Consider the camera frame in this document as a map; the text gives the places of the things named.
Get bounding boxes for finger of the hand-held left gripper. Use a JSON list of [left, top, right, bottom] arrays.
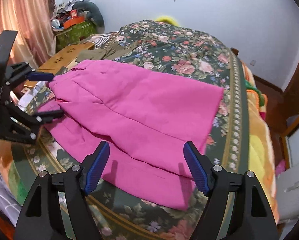
[[4, 62, 55, 90], [3, 100, 65, 145]]

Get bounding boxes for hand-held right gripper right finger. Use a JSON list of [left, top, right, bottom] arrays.
[[183, 141, 279, 240]]

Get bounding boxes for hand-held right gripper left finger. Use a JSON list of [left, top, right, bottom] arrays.
[[14, 140, 110, 240]]

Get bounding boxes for pink pants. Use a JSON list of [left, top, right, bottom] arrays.
[[36, 59, 224, 211]]

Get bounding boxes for wooden headboard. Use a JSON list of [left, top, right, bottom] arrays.
[[23, 42, 95, 88]]

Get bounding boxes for pink curtain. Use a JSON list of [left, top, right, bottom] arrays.
[[0, 0, 59, 67]]

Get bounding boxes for green patterned box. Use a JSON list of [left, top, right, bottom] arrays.
[[55, 20, 98, 52]]

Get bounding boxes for orange box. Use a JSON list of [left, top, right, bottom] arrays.
[[63, 17, 85, 28]]

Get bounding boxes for striped cloth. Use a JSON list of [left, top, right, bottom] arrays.
[[88, 32, 115, 48]]

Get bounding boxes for orange yellow blanket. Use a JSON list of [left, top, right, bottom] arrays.
[[241, 59, 281, 224]]

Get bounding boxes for pile of clutter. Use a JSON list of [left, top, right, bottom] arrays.
[[51, 0, 90, 29]]

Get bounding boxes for olive green garment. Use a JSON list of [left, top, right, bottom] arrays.
[[76, 40, 140, 63]]

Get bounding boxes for grey stuffed pillow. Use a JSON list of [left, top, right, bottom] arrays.
[[76, 0, 105, 27]]

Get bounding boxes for white patterned cloth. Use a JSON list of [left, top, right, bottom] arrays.
[[0, 177, 22, 230]]

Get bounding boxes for floral green bedspread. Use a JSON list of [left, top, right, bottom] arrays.
[[0, 19, 251, 240]]

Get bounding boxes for wooden door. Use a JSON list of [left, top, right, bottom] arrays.
[[281, 22, 299, 130]]

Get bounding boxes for yellow fluffy object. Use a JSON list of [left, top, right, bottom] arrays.
[[155, 15, 181, 27]]

